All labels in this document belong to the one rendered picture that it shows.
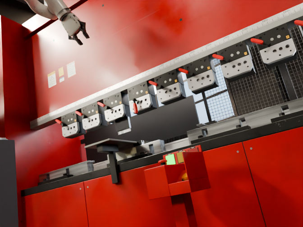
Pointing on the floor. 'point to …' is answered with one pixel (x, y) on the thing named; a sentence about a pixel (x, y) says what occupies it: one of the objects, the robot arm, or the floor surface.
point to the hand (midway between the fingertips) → (83, 38)
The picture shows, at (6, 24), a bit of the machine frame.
